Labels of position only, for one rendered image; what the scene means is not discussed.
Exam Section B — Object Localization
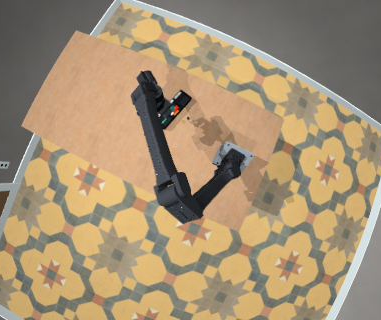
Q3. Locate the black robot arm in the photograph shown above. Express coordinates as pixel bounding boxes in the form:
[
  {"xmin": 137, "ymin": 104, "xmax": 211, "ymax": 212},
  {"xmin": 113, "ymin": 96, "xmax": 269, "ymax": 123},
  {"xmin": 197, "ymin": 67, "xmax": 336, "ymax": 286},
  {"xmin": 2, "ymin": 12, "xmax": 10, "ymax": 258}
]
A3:
[{"xmin": 131, "ymin": 70, "xmax": 245, "ymax": 224}]

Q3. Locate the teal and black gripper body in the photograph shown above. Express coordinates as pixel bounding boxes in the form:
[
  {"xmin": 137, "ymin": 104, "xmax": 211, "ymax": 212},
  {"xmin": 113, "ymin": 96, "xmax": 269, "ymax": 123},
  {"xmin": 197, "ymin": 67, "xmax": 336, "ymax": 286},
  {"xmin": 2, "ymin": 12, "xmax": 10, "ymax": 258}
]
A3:
[{"xmin": 158, "ymin": 97, "xmax": 172, "ymax": 119}]

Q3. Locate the black rack of three labelled bins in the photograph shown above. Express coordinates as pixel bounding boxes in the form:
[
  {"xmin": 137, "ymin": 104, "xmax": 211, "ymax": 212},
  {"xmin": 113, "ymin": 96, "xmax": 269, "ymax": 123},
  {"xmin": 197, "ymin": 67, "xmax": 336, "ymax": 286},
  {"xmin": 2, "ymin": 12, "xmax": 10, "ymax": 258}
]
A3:
[{"xmin": 158, "ymin": 90, "xmax": 191, "ymax": 130}]

